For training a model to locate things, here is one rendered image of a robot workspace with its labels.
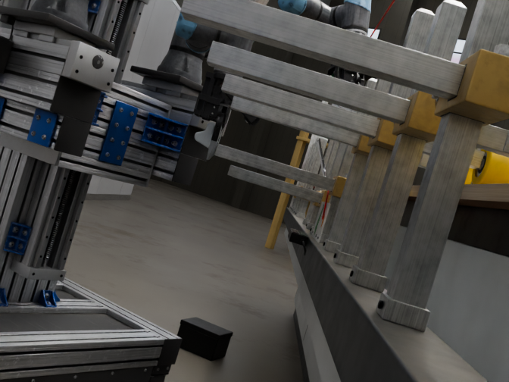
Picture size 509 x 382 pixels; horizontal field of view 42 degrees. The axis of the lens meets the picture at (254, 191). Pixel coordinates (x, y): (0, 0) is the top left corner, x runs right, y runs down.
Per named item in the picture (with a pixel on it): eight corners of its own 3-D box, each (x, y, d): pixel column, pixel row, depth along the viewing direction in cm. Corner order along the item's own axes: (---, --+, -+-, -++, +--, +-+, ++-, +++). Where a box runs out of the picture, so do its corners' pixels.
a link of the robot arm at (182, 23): (174, 41, 171) (215, 54, 172) (173, 32, 160) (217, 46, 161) (183, 11, 171) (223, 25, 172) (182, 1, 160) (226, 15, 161)
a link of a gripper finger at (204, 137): (189, 154, 165) (200, 119, 165) (212, 161, 165) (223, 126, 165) (188, 153, 162) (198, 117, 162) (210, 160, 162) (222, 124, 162)
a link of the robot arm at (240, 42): (226, 16, 168) (258, 26, 169) (213, 57, 169) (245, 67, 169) (228, 8, 161) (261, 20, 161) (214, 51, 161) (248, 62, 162)
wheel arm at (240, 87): (220, 89, 113) (226, 69, 113) (222, 92, 117) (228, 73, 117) (500, 175, 112) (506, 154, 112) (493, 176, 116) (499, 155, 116)
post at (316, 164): (291, 231, 317) (321, 136, 316) (291, 230, 320) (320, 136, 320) (298, 233, 317) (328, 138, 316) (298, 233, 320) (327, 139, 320)
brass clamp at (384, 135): (373, 139, 109) (382, 111, 109) (362, 145, 123) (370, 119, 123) (409, 151, 109) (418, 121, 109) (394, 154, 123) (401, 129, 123)
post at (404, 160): (342, 324, 92) (444, -5, 91) (339, 319, 95) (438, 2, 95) (366, 332, 92) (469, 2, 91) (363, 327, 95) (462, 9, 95)
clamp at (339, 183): (332, 195, 159) (338, 175, 159) (326, 195, 173) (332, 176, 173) (354, 201, 159) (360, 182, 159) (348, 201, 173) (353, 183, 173)
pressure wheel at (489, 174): (492, 133, 112) (473, 158, 119) (488, 170, 108) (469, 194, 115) (526, 143, 112) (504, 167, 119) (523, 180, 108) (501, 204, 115)
